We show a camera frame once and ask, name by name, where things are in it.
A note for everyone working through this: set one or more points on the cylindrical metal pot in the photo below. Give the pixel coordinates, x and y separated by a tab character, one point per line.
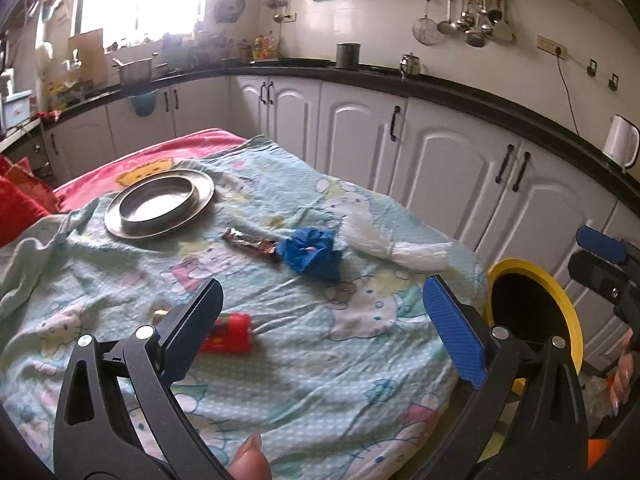
348	56

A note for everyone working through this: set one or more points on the pale green spatula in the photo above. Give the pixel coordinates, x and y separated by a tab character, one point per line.
505	32

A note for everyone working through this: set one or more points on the black countertop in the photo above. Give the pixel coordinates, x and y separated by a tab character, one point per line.
475	95

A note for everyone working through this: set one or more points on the steel stockpot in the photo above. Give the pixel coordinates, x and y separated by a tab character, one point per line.
134	71

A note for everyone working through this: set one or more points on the black wall hook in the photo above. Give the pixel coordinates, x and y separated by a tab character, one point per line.
614	82
592	66

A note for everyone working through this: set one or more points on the kitchen window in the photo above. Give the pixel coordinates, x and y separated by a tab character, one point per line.
140	0

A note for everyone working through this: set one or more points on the red printed blanket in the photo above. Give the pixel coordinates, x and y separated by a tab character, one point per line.
200	142

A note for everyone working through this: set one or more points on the clear plastic bag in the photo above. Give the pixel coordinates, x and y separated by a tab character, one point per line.
595	395

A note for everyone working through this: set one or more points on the pale blue storage box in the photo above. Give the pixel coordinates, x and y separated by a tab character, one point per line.
15	110

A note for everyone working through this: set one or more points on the white electric kettle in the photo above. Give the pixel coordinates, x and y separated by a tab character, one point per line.
620	142

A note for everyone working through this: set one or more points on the blue hanging basket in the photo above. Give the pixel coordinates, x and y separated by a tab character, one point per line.
143	104

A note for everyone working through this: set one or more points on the steel ladle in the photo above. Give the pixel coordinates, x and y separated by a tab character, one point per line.
465	21
475	37
446	25

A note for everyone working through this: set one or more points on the yellow-rimmed black trash bin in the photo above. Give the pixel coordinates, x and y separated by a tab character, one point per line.
530	305

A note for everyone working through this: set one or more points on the person's right hand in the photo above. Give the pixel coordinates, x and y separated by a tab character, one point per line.
622	375

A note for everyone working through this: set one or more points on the red snack packet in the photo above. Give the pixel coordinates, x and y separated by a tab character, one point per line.
232	335

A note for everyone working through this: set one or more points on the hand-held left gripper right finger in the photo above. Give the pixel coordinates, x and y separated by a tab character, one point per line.
455	330

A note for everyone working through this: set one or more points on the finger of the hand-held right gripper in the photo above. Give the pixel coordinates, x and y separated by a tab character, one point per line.
592	272
597	241

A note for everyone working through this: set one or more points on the black ladle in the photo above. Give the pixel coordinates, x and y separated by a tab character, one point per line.
495	15

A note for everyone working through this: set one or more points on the round blue wall ornament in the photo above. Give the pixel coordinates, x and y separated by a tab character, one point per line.
230	7

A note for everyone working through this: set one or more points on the small wall rack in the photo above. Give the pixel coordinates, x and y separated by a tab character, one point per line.
280	0

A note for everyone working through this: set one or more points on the crumpled blue plastic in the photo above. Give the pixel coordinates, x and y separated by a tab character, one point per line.
307	255

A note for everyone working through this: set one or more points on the beige wall socket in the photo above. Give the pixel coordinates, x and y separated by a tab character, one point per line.
550	45

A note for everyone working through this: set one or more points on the person's left hand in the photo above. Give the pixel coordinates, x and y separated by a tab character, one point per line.
250	460

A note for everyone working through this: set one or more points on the mesh strainer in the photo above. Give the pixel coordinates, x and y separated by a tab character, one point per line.
425	30

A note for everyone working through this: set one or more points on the white base cabinets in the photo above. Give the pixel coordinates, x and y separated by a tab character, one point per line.
450	160

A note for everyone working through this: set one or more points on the wooden cutting board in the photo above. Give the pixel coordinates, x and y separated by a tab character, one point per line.
87	57

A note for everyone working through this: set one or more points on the round metal plate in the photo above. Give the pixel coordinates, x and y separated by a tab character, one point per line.
150	205

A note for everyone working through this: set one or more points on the steel teapot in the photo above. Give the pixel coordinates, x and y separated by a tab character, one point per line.
410	66

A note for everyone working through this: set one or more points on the row of condiment bottles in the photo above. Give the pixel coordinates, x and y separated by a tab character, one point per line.
225	50

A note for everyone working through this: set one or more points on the light blue printed blanket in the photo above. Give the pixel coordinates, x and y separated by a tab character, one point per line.
300	335

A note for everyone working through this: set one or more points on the small gold foil scrap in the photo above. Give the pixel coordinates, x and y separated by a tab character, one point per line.
160	314

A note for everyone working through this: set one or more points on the knotted white plastic bag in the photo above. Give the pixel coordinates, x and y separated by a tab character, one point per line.
420	255

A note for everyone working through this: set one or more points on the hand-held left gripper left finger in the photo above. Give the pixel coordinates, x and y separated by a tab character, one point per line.
187	350

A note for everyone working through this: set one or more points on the red cushion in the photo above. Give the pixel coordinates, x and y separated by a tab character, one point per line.
20	200

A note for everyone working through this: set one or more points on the dark shiny snack wrapper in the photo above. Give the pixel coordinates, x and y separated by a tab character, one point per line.
250	245

